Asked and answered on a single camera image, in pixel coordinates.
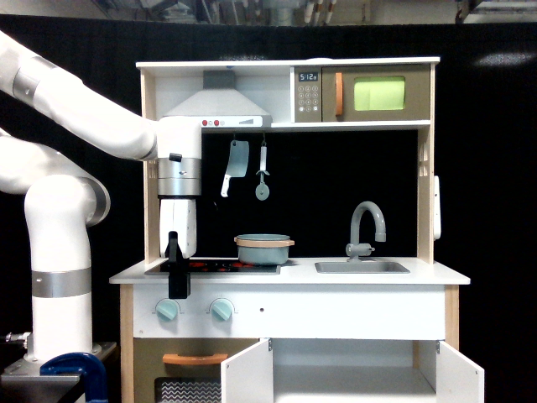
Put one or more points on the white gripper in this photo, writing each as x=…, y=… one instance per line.
x=177, y=232

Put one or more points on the teal pot with orange rim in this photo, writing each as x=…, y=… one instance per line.
x=263, y=248

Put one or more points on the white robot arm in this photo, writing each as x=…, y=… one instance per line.
x=61, y=200

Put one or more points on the left white cabinet door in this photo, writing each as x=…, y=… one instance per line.
x=248, y=376

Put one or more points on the white cabinet door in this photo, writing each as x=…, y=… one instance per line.
x=248, y=376
x=458, y=379

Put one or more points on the white wooden toy kitchen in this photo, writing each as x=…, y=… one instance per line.
x=335, y=337

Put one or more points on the right white cabinet door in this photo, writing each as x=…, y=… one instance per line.
x=458, y=379

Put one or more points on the black toy stovetop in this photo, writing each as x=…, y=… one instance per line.
x=229, y=267

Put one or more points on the left teal stove knob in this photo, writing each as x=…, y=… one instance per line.
x=167, y=310

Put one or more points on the teal stove knob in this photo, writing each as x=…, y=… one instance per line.
x=167, y=310
x=222, y=309

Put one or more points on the right teal stove knob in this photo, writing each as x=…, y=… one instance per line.
x=222, y=309

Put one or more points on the toy pizza cutter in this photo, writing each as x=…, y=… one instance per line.
x=262, y=189

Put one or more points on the toy cleaver knife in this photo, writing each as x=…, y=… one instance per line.
x=237, y=164

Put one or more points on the blue C-clamp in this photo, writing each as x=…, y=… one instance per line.
x=90, y=368

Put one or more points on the grey toy sink basin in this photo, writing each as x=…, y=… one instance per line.
x=360, y=267

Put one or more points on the grey toy faucet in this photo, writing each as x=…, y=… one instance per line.
x=367, y=225

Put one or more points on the grey toy range hood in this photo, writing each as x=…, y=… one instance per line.
x=220, y=105

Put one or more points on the toy oven with orange handle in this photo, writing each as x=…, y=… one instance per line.
x=148, y=362

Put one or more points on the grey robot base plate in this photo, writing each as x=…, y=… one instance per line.
x=21, y=382

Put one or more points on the toy microwave with orange handle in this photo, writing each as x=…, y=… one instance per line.
x=362, y=93

